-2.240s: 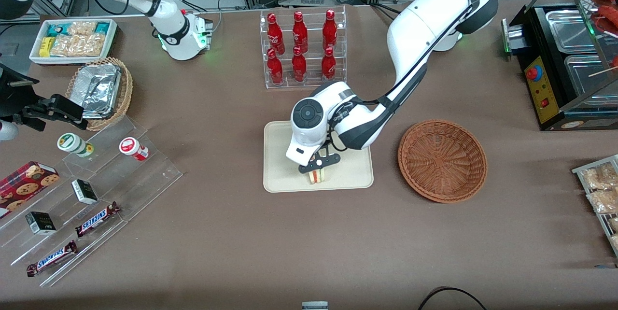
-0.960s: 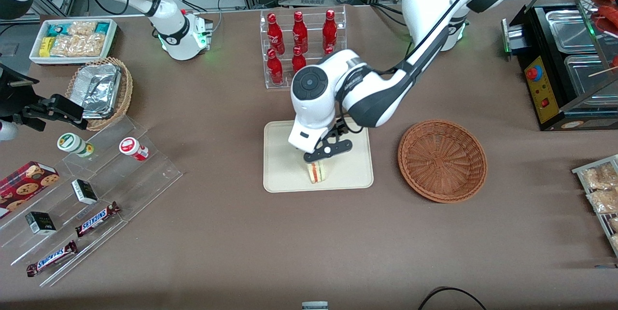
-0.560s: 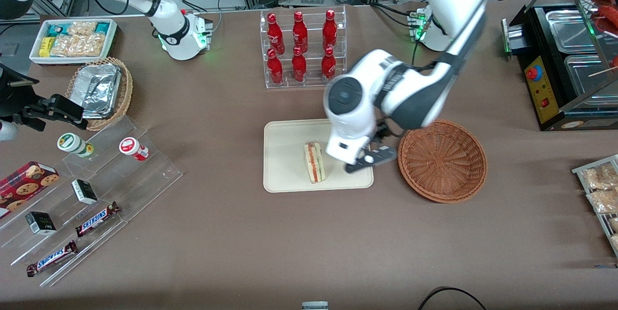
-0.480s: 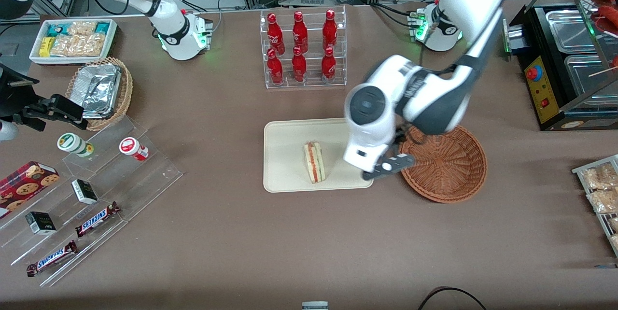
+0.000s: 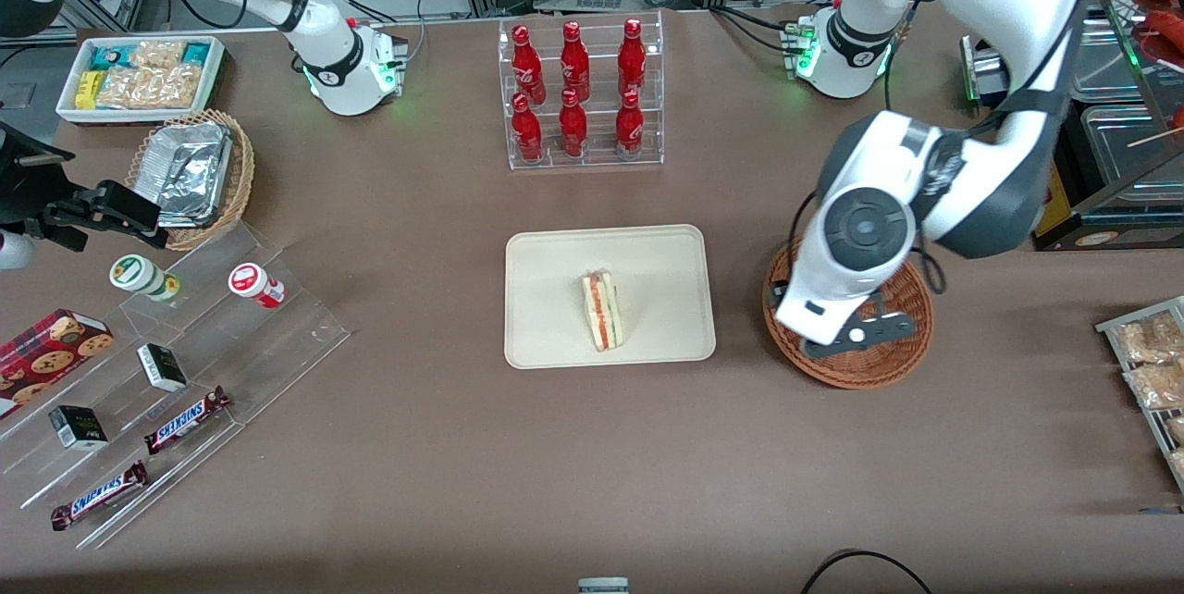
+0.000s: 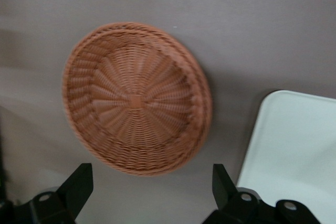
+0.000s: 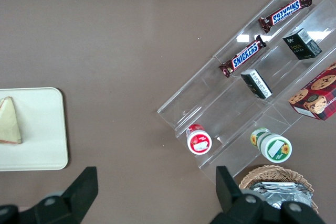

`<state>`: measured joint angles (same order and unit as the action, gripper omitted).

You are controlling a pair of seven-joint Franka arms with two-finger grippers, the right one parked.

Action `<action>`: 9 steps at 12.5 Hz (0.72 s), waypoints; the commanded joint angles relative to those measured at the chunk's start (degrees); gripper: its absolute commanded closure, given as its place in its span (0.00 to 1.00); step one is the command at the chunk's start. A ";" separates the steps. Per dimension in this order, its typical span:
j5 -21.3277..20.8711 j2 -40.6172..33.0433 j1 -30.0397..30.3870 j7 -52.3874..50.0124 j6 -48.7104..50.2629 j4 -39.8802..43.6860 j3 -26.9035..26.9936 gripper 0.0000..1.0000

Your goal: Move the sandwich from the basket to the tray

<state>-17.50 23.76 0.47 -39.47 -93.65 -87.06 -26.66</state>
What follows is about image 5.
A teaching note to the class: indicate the clear bag of crackers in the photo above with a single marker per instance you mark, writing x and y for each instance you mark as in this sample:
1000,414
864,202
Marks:
1156,386
1147,340

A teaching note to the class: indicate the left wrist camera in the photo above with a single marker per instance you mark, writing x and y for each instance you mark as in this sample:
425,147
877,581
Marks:
888,328

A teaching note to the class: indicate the black hot dog roller machine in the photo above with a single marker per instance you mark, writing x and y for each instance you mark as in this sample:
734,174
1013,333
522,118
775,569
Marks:
1110,205

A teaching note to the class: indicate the red lid cup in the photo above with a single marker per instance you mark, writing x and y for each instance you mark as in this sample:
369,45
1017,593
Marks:
250,281

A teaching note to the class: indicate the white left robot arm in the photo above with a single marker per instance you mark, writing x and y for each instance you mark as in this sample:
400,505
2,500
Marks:
999,187

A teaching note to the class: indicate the clear acrylic stepped stand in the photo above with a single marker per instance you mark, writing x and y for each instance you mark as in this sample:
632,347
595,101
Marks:
277,344

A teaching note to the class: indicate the small grey object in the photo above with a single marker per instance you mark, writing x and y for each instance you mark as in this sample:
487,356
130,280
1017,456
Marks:
603,586

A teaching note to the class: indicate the red cookie box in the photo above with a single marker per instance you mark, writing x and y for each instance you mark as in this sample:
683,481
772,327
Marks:
46,353

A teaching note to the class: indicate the red cola bottle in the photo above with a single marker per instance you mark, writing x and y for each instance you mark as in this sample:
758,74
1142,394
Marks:
527,57
526,127
573,124
629,122
632,53
574,57

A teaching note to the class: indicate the triangular sandwich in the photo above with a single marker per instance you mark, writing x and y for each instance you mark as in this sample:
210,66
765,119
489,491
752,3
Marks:
603,312

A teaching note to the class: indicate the large brown wicker basket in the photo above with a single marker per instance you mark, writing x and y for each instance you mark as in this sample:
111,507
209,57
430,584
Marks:
860,374

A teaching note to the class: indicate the small black box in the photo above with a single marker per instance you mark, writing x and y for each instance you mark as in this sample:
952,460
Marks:
79,427
162,367

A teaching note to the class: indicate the small clear cracker bag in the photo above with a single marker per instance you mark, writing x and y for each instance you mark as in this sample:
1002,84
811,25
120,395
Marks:
157,54

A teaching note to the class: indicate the snickers bar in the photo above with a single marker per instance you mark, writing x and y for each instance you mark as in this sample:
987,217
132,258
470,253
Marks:
97,496
185,420

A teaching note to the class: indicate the green lid cup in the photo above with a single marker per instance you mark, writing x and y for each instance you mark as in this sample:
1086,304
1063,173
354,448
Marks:
134,273

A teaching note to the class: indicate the yellow snack packet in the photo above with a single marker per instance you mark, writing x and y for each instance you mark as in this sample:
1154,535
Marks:
90,90

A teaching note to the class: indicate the wooden skewer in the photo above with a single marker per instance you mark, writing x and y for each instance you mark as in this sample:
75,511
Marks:
1156,137

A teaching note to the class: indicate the aluminium foil container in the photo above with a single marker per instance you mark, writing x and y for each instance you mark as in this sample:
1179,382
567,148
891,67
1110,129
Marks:
185,168

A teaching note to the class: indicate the cream plastic tray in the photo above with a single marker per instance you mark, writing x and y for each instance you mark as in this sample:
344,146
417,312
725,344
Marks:
666,279

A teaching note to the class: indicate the white snack tray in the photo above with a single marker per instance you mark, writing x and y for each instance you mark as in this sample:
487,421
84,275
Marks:
129,116

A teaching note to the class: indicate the clear acrylic bottle rack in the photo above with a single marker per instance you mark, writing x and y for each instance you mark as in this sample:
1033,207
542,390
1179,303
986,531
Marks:
599,154

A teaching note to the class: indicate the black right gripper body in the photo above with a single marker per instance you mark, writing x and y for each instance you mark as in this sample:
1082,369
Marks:
26,190

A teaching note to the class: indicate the small tan wicker basket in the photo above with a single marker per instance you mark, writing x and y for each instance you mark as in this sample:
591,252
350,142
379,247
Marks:
239,178

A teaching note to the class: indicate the teal snack packet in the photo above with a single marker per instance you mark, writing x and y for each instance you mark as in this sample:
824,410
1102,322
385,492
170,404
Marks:
196,53
109,57

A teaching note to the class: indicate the large clear cracker bag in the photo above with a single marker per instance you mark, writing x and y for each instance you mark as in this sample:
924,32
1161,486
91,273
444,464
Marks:
148,87

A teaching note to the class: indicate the grey box with green light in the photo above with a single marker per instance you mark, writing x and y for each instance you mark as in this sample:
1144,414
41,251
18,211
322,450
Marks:
982,67

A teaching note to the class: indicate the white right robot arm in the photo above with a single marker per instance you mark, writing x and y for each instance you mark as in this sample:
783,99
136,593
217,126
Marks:
324,57

